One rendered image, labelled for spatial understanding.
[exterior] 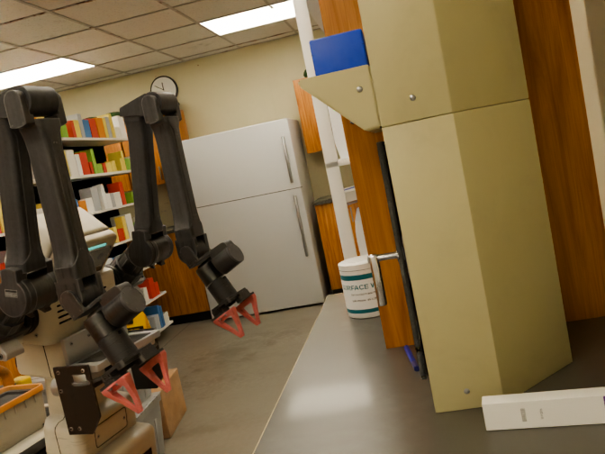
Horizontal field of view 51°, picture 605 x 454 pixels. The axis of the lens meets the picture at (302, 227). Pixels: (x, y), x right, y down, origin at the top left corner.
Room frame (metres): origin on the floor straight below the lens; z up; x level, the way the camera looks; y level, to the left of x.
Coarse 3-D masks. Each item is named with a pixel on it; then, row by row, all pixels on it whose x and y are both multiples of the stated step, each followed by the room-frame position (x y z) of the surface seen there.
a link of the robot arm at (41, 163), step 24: (24, 96) 1.19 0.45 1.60; (24, 120) 1.18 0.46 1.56; (48, 120) 1.22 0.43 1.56; (48, 144) 1.21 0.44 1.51; (48, 168) 1.21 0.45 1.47; (48, 192) 1.22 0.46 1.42; (72, 192) 1.24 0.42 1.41; (48, 216) 1.22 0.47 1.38; (72, 216) 1.22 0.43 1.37; (72, 240) 1.21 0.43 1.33; (72, 264) 1.20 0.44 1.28; (72, 288) 1.20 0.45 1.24; (96, 288) 1.24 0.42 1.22
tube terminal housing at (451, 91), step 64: (384, 0) 0.99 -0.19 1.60; (448, 0) 1.00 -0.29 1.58; (512, 0) 1.09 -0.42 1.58; (384, 64) 0.99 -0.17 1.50; (448, 64) 0.98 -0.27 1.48; (512, 64) 1.07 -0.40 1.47; (384, 128) 1.00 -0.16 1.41; (448, 128) 0.98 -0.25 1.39; (512, 128) 1.06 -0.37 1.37; (448, 192) 0.98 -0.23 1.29; (512, 192) 1.04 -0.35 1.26; (448, 256) 0.99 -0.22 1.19; (512, 256) 1.02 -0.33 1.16; (448, 320) 0.99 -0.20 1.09; (512, 320) 1.01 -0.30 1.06; (448, 384) 0.99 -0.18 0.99; (512, 384) 0.99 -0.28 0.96
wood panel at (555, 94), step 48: (336, 0) 1.37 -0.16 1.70; (528, 0) 1.30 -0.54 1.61; (528, 48) 1.31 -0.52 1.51; (528, 96) 1.31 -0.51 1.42; (576, 96) 1.29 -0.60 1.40; (576, 144) 1.30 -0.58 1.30; (384, 192) 1.37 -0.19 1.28; (576, 192) 1.30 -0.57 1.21; (384, 240) 1.37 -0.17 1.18; (576, 240) 1.30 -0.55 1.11; (384, 288) 1.37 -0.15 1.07; (576, 288) 1.30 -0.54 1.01; (384, 336) 1.38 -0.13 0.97
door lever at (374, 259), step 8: (368, 256) 1.06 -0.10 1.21; (376, 256) 1.05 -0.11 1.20; (384, 256) 1.05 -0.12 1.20; (392, 256) 1.05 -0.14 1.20; (376, 264) 1.05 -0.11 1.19; (376, 272) 1.05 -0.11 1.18; (376, 280) 1.05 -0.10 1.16; (376, 288) 1.05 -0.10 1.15; (376, 296) 1.05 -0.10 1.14; (384, 296) 1.05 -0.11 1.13; (384, 304) 1.05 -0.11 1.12
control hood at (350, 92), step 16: (304, 80) 1.01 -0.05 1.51; (320, 80) 1.01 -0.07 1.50; (336, 80) 1.01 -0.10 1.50; (352, 80) 1.00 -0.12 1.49; (368, 80) 1.00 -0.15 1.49; (320, 96) 1.01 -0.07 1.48; (336, 96) 1.01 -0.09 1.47; (352, 96) 1.00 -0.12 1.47; (368, 96) 1.00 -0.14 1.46; (352, 112) 1.00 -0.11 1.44; (368, 112) 1.00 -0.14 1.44; (368, 128) 1.00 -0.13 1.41
